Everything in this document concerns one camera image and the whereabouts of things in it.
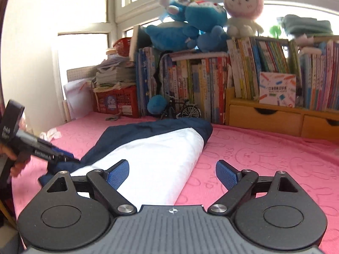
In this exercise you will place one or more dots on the grey clip on mat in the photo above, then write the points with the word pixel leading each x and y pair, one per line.
pixel 114 117

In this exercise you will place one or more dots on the blue doraemon plush toy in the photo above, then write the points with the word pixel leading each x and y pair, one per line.
pixel 208 17

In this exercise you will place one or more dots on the pink hooded rabbit plush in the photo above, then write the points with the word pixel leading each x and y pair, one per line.
pixel 244 14

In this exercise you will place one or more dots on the small red basket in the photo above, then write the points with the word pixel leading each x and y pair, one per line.
pixel 122 46

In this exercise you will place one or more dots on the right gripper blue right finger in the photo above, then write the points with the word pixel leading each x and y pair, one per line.
pixel 239 185

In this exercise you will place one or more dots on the crumpled white tissue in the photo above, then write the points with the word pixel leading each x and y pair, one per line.
pixel 50 135

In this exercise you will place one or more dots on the white colourful stationery box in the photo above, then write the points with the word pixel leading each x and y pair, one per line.
pixel 277 89

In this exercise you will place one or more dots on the blue whale plush toy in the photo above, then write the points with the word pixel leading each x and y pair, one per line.
pixel 173 36

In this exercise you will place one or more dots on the stack of papers and magazines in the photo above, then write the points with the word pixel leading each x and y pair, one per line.
pixel 116 71

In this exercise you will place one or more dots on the left hand in pink sleeve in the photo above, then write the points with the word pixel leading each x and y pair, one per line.
pixel 19 163

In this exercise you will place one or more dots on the folded green towels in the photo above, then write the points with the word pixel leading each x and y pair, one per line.
pixel 297 26

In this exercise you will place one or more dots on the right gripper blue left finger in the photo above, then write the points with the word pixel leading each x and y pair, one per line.
pixel 105 184

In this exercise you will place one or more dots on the pink rabbit pattern mat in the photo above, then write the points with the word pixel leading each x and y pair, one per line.
pixel 313 164

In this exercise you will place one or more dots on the blue round ball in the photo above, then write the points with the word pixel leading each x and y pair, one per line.
pixel 157 105

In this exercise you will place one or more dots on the wooden desktop drawer shelf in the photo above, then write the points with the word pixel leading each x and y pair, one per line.
pixel 299 122

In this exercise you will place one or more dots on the row of upright books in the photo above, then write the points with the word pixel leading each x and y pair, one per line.
pixel 203 78

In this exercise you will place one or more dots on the red plastic crate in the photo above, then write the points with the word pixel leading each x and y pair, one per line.
pixel 114 101

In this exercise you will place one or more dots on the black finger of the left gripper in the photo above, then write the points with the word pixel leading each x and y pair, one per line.
pixel 29 145

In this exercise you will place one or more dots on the white navy zip jacket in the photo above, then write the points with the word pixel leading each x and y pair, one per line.
pixel 161 156

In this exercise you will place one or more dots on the miniature black bicycle model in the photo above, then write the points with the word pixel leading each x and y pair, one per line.
pixel 180 109

